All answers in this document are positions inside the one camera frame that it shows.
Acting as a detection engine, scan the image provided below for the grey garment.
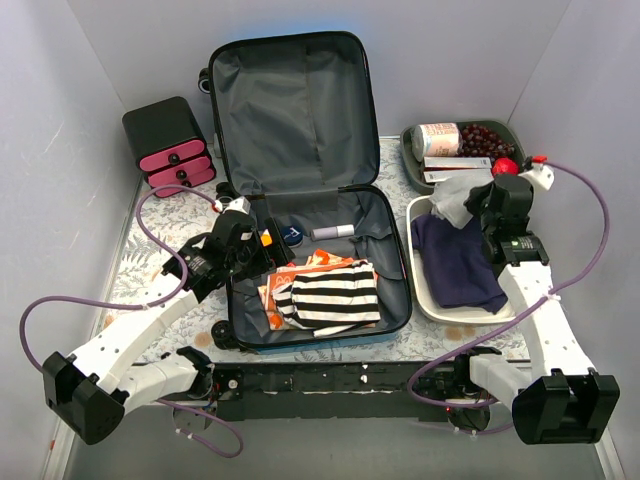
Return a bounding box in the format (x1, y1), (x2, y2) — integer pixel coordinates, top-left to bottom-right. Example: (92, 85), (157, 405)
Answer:
(430, 175), (491, 230)

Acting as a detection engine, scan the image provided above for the dark navy garment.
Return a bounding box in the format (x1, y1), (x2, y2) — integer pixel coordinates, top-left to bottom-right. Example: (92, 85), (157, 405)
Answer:
(410, 214), (507, 314)

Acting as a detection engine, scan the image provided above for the black white striped garment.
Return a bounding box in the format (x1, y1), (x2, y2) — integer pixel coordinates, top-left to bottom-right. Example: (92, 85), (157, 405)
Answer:
(269, 259), (382, 339)

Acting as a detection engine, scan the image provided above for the blue fish-print kids suitcase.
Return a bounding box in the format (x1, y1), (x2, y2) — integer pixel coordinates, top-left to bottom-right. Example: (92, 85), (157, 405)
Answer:
(207, 31), (412, 346)

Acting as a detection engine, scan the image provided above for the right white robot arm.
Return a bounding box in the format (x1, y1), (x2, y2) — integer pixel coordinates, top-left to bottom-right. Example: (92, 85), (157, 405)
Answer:
(452, 174), (620, 445)

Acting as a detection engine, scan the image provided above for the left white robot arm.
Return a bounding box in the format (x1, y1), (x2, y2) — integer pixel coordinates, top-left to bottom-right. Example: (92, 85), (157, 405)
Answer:
(41, 209), (294, 445)

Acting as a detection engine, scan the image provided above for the orange tube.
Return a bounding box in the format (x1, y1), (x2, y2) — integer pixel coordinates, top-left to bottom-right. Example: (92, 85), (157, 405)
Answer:
(260, 229), (274, 247)

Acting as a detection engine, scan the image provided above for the navy round cosmetic jar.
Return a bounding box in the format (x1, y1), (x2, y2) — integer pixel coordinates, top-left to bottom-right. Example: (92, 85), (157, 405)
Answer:
(280, 225), (304, 248)

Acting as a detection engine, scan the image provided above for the red apple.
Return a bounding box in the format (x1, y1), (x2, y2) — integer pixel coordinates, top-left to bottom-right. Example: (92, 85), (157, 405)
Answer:
(491, 157), (520, 177)

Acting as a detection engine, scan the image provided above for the orange bunny towel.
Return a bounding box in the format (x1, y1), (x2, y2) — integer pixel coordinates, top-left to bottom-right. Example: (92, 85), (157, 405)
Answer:
(267, 268), (297, 298)

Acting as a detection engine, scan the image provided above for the dark red grape bunch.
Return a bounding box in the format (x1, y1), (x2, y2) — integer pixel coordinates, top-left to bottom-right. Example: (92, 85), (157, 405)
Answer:
(458, 123), (515, 161)

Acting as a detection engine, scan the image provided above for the grey cosmetic tube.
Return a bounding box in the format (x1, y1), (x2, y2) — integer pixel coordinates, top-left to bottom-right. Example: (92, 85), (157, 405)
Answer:
(311, 224), (355, 241)

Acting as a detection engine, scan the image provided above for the floral patterned table mat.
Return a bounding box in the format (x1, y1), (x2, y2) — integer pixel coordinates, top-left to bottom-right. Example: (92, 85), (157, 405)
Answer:
(109, 137), (529, 363)

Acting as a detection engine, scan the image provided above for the lower white toothpaste box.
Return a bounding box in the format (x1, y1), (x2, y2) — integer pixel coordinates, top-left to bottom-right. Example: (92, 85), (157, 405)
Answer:
(423, 169), (493, 184)

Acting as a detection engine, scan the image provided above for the white toothpaste box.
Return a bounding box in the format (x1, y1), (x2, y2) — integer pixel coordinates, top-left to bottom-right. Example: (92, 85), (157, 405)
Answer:
(423, 169), (493, 184)
(422, 156), (492, 171)

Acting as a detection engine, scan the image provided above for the white plastic basin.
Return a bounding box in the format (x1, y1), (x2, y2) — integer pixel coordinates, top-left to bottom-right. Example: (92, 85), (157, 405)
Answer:
(405, 195), (515, 326)

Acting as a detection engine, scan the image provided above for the white floral cloth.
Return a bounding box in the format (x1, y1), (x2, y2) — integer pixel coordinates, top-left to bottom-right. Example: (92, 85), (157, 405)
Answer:
(257, 248), (381, 332)

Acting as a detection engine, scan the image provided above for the upper white toothpaste box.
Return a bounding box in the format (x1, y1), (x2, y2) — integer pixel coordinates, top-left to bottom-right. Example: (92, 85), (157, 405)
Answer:
(422, 156), (492, 171)

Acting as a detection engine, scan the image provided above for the white pink tissue roll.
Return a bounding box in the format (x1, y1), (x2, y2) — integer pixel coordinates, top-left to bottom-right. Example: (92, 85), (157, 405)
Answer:
(411, 123), (461, 161)

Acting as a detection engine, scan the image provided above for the dark green plastic tray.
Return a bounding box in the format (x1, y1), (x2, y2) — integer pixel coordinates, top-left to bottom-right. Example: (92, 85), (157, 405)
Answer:
(400, 119), (527, 195)

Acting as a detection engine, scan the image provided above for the black pink mini drawer chest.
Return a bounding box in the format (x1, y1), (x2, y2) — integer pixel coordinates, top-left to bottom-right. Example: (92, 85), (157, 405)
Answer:
(122, 96), (216, 198)

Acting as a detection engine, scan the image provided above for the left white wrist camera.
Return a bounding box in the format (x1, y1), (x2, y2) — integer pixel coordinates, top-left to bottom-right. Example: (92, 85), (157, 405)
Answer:
(212, 196), (251, 214)

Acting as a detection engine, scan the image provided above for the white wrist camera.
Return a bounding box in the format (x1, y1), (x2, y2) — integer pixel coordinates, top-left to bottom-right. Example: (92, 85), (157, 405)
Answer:
(519, 155), (555, 191)
(212, 196), (251, 214)

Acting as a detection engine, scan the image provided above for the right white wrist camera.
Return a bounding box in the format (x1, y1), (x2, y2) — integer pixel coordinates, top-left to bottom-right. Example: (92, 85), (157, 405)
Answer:
(519, 155), (555, 191)

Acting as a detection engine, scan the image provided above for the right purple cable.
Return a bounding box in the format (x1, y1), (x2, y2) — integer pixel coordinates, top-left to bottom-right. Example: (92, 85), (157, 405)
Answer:
(407, 160), (612, 436)

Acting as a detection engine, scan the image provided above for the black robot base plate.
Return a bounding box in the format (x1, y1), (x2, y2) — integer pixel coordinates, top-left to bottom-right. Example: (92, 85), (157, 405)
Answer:
(154, 360), (514, 435)

